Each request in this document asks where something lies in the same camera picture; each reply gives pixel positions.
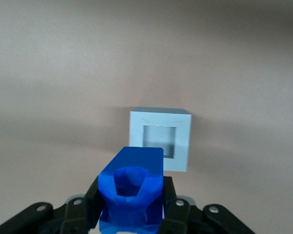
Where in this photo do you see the brown table cover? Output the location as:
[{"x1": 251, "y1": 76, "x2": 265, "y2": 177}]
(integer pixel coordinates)
[{"x1": 0, "y1": 0, "x2": 293, "y2": 234}]

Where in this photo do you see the blue plastic insert part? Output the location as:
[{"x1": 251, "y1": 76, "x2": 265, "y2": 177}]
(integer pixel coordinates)
[{"x1": 97, "y1": 146, "x2": 165, "y2": 234}]

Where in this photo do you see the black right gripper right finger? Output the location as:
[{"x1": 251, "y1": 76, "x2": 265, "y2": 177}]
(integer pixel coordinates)
[{"x1": 158, "y1": 175, "x2": 256, "y2": 234}]

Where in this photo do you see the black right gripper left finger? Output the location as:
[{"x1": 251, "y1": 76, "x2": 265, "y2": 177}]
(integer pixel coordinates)
[{"x1": 0, "y1": 175, "x2": 106, "y2": 234}]

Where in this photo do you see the gray square base block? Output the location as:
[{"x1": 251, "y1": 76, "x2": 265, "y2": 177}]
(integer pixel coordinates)
[{"x1": 129, "y1": 106, "x2": 193, "y2": 174}]

